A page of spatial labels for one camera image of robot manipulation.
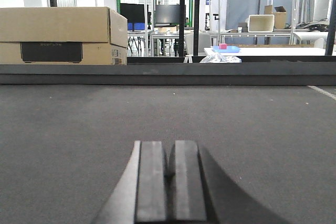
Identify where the black vertical post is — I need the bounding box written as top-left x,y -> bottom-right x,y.
193,0 -> 200,56

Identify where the black foam table border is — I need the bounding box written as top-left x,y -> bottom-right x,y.
1,61 -> 335,86

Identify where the small open cardboard box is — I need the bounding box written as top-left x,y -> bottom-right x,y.
264,5 -> 287,29

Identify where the pink cube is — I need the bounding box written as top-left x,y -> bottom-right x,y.
219,43 -> 227,50

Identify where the large cardboard box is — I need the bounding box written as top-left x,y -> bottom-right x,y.
1,7 -> 128,65

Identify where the crumpled clear plastic bag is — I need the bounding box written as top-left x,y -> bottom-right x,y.
200,53 -> 242,63

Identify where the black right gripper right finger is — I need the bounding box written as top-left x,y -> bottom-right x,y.
169,140 -> 288,223

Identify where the blue shallow tray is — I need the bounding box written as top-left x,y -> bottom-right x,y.
212,46 -> 240,53

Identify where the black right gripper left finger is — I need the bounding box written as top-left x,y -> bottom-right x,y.
92,141 -> 167,223

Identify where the white table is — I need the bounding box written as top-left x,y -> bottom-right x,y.
204,47 -> 336,57

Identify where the black monitor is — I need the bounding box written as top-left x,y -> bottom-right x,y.
155,4 -> 180,25
120,3 -> 145,23

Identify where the white plastic tub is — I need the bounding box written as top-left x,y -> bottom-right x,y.
247,14 -> 275,33

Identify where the black monitor right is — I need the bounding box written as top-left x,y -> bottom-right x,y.
155,4 -> 180,25

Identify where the black monitor left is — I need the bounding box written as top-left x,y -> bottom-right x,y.
120,3 -> 145,23

